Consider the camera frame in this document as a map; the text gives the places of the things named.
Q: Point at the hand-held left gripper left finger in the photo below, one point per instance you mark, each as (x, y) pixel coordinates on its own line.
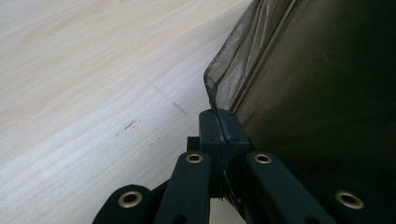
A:
(193, 186)

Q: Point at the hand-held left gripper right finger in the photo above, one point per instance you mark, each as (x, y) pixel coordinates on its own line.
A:
(267, 189)

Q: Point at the green plastic trash bin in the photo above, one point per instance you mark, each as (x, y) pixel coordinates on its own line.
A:
(327, 93)

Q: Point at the black plastic garbage bag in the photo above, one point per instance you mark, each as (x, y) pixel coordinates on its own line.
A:
(243, 59)

